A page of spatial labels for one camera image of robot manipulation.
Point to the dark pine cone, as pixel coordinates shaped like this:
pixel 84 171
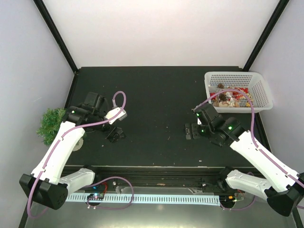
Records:
pixel 222 97

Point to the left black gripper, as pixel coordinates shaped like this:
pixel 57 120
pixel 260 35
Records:
pixel 119 131

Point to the white slotted cable duct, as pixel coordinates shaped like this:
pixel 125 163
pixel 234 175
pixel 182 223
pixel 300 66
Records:
pixel 209 200

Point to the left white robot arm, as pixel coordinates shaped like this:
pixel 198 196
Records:
pixel 45 185

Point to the beige fabric sack ornament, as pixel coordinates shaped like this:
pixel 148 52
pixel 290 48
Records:
pixel 219 103

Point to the brown pine cone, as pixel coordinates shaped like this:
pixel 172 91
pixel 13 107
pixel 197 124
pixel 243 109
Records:
pixel 220 86

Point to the black frame post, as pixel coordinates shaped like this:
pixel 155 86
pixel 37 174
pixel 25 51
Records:
pixel 55 33
pixel 278 11

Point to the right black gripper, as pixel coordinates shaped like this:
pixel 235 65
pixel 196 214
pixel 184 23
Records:
pixel 188 126

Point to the white perforated plastic basket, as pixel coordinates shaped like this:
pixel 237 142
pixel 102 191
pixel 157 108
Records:
pixel 256 84

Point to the small green christmas tree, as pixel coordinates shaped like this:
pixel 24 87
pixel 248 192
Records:
pixel 50 124

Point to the red white ribbon ornaments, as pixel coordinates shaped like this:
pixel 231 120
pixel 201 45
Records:
pixel 237 95

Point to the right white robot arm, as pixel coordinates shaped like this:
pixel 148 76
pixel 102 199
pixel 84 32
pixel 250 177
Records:
pixel 281 186

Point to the left black frame post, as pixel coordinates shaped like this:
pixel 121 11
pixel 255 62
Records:
pixel 55 33

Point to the right black frame post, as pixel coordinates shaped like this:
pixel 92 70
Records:
pixel 278 11

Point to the gold bow ornament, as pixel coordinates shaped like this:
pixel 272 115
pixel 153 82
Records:
pixel 250 100

